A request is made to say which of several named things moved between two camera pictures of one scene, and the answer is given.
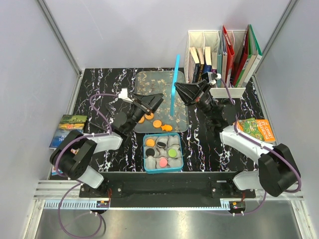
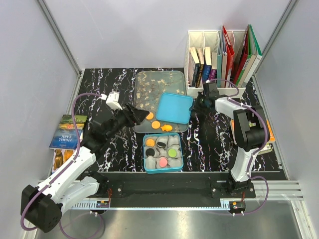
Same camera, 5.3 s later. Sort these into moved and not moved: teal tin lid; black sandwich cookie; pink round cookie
Moved: teal tin lid
Not moved: pink round cookie; black sandwich cookie
